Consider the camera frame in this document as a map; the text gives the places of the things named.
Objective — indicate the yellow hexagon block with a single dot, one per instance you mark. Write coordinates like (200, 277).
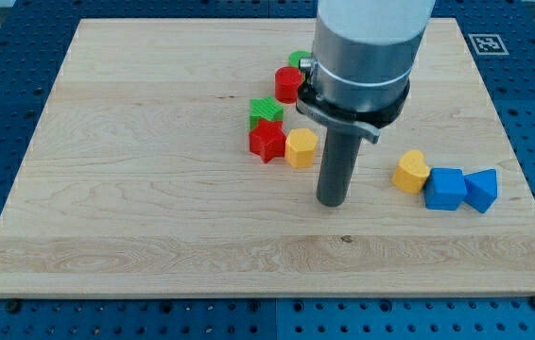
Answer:
(300, 147)

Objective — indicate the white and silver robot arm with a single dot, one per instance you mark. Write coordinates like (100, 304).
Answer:
(357, 76)

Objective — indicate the red star block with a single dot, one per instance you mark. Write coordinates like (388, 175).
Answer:
(267, 140)

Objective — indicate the green star block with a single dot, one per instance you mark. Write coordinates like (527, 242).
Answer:
(267, 108)

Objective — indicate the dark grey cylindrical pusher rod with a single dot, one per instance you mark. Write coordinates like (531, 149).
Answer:
(337, 165)

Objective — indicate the red cylinder block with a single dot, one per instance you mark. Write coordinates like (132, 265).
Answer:
(287, 81)

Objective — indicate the green cylinder block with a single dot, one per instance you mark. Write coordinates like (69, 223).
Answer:
(295, 57)

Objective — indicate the light wooden board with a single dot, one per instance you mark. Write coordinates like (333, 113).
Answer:
(138, 181)

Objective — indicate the yellow heart block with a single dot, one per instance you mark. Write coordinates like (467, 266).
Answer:
(411, 172)

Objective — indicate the blue cube block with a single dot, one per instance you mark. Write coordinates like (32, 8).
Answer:
(445, 189)

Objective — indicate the blue triangle block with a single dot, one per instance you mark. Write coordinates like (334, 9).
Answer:
(482, 189)

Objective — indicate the white fiducial marker tag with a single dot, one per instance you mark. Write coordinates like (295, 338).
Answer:
(486, 44)

